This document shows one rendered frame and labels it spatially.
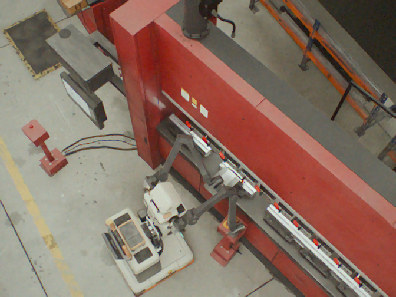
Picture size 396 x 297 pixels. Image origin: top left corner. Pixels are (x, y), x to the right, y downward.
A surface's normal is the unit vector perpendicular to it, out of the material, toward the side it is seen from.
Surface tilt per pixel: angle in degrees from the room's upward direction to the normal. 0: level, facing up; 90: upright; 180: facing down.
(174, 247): 0
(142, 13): 0
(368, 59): 90
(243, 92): 0
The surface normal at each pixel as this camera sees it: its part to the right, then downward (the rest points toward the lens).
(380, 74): -0.84, 0.48
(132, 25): 0.02, -0.44
